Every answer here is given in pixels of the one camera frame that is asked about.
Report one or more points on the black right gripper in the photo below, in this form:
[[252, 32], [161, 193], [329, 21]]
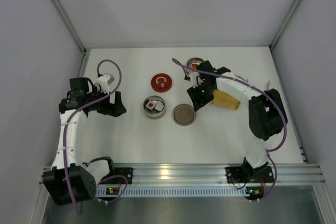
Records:
[[197, 98]]

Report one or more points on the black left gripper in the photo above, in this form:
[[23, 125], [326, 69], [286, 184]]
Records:
[[115, 104]]

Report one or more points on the brown round lid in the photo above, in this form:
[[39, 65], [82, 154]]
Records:
[[184, 115]]

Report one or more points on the red round lid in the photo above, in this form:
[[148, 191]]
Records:
[[161, 82]]

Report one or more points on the sushi roll white centre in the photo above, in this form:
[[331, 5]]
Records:
[[159, 107]]

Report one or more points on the sushi roll red centre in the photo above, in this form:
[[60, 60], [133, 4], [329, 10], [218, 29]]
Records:
[[150, 105]]

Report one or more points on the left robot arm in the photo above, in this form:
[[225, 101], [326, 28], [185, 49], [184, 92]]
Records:
[[70, 178]]

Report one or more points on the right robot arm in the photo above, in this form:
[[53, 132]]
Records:
[[267, 119]]

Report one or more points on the bamboo tray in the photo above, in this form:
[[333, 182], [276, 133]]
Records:
[[225, 100]]

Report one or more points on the red-banded steel bowl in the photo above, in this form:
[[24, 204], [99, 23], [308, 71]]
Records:
[[194, 60]]

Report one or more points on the beige-banded steel bowl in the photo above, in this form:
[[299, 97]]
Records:
[[154, 114]]

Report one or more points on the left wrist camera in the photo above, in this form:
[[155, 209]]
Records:
[[104, 81]]

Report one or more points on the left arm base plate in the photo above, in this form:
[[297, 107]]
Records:
[[119, 175]]

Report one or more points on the aluminium mounting rail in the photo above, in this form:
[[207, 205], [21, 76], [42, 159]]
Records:
[[157, 175]]

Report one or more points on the slotted cable duct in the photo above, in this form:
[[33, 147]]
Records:
[[174, 191]]

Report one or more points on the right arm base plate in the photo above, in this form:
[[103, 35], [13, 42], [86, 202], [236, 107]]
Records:
[[236, 175]]

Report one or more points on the left frame post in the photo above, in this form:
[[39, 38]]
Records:
[[67, 22]]

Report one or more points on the frame post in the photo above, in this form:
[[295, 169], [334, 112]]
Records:
[[284, 24], [67, 22]]

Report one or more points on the right frame post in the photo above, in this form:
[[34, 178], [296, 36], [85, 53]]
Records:
[[284, 24]]

